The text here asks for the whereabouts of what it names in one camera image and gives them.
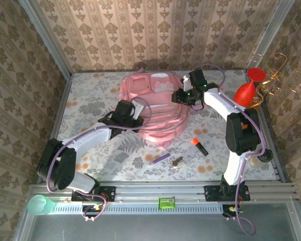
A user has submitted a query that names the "pink backpack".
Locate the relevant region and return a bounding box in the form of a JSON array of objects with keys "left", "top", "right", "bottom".
[{"left": 119, "top": 67, "right": 223, "bottom": 151}]

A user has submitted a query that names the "purple pen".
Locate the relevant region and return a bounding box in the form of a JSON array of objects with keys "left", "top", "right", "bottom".
[{"left": 149, "top": 152, "right": 172, "bottom": 165}]

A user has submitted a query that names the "black and beige clip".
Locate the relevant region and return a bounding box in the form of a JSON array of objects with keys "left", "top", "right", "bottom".
[{"left": 172, "top": 156, "right": 186, "bottom": 168}]

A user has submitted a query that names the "orange and black highlighter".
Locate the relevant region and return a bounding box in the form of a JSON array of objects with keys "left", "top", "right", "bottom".
[{"left": 191, "top": 137, "right": 209, "bottom": 156}]

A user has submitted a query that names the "red wine glass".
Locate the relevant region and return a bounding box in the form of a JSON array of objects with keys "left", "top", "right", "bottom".
[{"left": 233, "top": 67, "right": 266, "bottom": 107}]

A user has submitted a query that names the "orange wooden block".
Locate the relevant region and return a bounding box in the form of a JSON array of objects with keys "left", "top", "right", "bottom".
[{"left": 237, "top": 102, "right": 261, "bottom": 131}]

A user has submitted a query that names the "green packet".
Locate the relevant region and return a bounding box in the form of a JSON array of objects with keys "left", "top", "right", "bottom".
[{"left": 158, "top": 196, "right": 176, "bottom": 210}]

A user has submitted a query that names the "beige round disc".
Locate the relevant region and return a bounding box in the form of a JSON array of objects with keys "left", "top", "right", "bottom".
[{"left": 250, "top": 156, "right": 263, "bottom": 168}]

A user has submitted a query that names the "black round knob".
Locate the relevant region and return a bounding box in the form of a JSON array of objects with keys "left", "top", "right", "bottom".
[{"left": 256, "top": 149, "right": 273, "bottom": 163}]

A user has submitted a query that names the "teal plastic cup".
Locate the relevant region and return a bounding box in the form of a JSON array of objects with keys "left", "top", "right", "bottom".
[{"left": 27, "top": 195, "right": 56, "bottom": 216}]

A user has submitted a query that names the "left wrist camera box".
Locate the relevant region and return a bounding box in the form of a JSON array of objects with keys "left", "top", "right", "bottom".
[{"left": 132, "top": 100, "right": 146, "bottom": 118}]

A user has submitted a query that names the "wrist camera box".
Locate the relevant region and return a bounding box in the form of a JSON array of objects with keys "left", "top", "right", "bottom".
[
  {"left": 181, "top": 76, "right": 193, "bottom": 92},
  {"left": 132, "top": 100, "right": 146, "bottom": 118}
]

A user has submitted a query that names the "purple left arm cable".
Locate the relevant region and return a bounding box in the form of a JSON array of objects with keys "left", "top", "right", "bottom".
[{"left": 47, "top": 97, "right": 153, "bottom": 223}]

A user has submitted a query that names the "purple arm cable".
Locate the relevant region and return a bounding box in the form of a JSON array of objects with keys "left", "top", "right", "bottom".
[
  {"left": 193, "top": 63, "right": 266, "bottom": 236},
  {"left": 47, "top": 97, "right": 153, "bottom": 223}
]

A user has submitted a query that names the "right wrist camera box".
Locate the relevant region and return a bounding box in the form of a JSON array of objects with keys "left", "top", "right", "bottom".
[{"left": 181, "top": 76, "right": 193, "bottom": 92}]

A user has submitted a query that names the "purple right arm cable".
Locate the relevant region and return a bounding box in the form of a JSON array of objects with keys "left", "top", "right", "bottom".
[{"left": 193, "top": 63, "right": 266, "bottom": 236}]

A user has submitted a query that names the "aluminium side rail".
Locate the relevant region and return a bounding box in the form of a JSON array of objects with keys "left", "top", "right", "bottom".
[
  {"left": 37, "top": 74, "right": 73, "bottom": 184},
  {"left": 245, "top": 70, "right": 291, "bottom": 183}
]

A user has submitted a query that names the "aluminium front rail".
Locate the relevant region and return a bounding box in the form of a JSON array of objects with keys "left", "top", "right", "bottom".
[{"left": 29, "top": 180, "right": 298, "bottom": 201}]

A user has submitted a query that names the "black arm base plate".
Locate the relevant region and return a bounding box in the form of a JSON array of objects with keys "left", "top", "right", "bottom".
[
  {"left": 71, "top": 185, "right": 116, "bottom": 203},
  {"left": 204, "top": 185, "right": 251, "bottom": 202}
]

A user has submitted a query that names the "gold wire ornament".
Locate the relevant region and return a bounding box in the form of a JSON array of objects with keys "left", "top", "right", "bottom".
[{"left": 245, "top": 52, "right": 301, "bottom": 116}]

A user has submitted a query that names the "white slotted cable duct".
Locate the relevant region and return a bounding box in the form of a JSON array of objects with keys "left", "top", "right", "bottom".
[{"left": 50, "top": 202, "right": 224, "bottom": 214}]

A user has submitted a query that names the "aluminium corner post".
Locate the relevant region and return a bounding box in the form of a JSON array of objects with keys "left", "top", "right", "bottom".
[
  {"left": 245, "top": 0, "right": 295, "bottom": 70},
  {"left": 19, "top": 0, "right": 73, "bottom": 79}
]

